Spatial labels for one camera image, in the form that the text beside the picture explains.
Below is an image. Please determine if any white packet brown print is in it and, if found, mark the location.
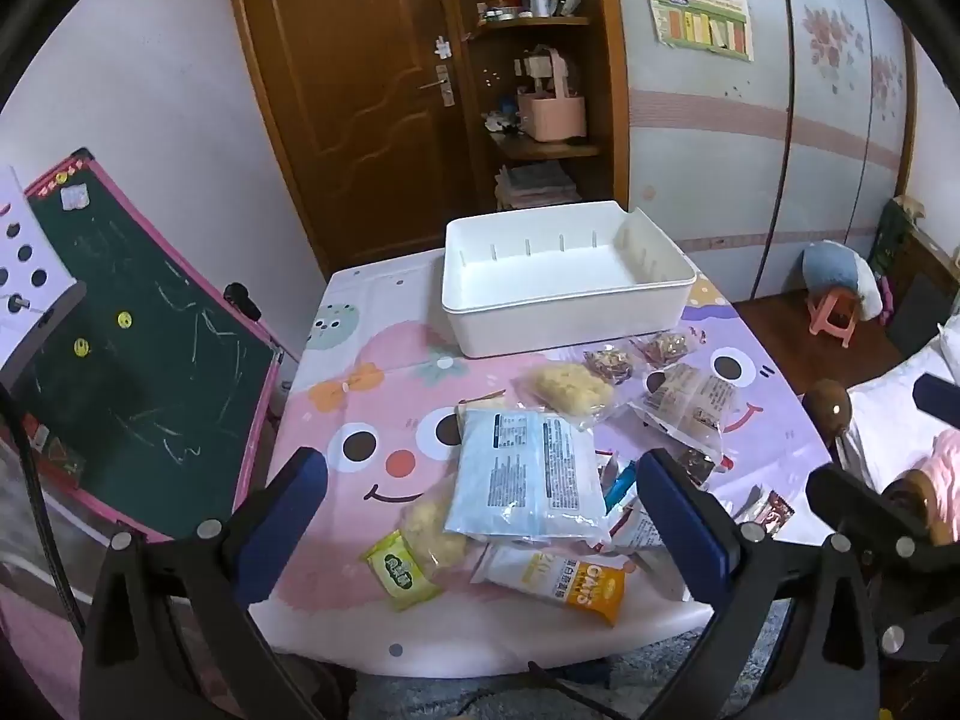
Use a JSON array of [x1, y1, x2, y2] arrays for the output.
[[630, 364, 740, 458]]

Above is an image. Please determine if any clear packet pale yellow cracker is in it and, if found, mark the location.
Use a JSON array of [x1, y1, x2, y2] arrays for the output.
[[517, 361, 627, 432]]

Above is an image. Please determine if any black cable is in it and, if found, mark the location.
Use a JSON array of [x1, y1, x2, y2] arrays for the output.
[[0, 379, 95, 638]]

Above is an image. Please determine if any metal door handle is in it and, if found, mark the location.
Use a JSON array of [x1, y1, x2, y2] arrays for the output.
[[420, 64, 458, 110]]

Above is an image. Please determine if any beige wafer packet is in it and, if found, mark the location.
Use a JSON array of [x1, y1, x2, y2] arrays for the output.
[[456, 390, 518, 421]]

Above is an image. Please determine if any pink blanket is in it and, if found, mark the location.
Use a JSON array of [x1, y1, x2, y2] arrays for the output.
[[928, 427, 960, 545]]

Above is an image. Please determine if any wall poster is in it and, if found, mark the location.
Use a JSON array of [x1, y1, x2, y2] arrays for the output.
[[639, 0, 755, 65]]

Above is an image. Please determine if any wooden corner shelf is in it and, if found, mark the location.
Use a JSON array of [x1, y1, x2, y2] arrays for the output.
[[435, 0, 631, 212]]

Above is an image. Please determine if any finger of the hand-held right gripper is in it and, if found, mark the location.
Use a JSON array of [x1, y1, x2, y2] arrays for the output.
[[806, 463, 960, 578], [913, 373, 960, 415]]

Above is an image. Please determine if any red white packet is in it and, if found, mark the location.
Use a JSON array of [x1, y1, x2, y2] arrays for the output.
[[611, 506, 695, 605]]

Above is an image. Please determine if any dark green bag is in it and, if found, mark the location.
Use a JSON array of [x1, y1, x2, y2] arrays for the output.
[[874, 199, 922, 278]]

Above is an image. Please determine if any stack of folded cloths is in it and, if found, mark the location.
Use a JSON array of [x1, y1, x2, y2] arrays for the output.
[[495, 161, 582, 211]]

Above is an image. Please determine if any floral wardrobe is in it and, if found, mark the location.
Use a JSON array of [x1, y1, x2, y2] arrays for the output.
[[607, 0, 960, 305]]

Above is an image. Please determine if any large white blue packet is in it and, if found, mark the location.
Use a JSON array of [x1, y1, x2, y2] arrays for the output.
[[444, 409, 612, 545]]

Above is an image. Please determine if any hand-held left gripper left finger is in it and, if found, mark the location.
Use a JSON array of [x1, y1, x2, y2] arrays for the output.
[[79, 446, 331, 720]]

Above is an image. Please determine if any pink basket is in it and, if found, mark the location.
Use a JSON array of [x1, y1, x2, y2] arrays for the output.
[[517, 52, 587, 142]]

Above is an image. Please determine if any clear nut bar packet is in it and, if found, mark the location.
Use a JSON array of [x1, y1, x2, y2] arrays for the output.
[[581, 345, 638, 387], [634, 331, 695, 368]]

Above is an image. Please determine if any white panel with holes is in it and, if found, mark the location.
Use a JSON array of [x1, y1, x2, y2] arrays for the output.
[[0, 165, 87, 350]]

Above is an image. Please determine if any green chalkboard pink frame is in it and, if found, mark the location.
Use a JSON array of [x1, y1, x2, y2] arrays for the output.
[[0, 150, 290, 541]]

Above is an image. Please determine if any small red brown wrapper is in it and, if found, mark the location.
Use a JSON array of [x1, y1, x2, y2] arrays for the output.
[[739, 491, 796, 537]]

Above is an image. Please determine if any white plastic bin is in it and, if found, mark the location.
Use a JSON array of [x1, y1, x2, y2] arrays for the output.
[[441, 200, 698, 359]]

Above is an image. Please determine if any orange white bar packet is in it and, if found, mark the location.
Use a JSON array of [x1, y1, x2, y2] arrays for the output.
[[471, 544, 627, 627]]

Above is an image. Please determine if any brown wooden door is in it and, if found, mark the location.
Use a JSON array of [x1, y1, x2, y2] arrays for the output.
[[225, 0, 481, 271]]

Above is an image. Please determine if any blue foil packet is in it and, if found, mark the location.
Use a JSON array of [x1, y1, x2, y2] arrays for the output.
[[600, 461, 638, 511]]

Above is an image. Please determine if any pink plastic stool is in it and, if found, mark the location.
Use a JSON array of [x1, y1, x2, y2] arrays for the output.
[[808, 289, 860, 347]]

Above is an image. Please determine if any dark packet red label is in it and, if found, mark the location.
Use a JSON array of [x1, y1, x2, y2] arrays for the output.
[[671, 446, 725, 488]]

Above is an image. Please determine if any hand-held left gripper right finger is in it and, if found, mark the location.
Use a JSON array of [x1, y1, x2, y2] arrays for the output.
[[637, 448, 878, 720]]

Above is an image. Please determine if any blue white plush toy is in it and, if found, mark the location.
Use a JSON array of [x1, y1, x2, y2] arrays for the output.
[[799, 240, 882, 323]]

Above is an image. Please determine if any small green yellow packet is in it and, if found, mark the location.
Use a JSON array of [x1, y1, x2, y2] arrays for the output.
[[360, 529, 443, 612]]

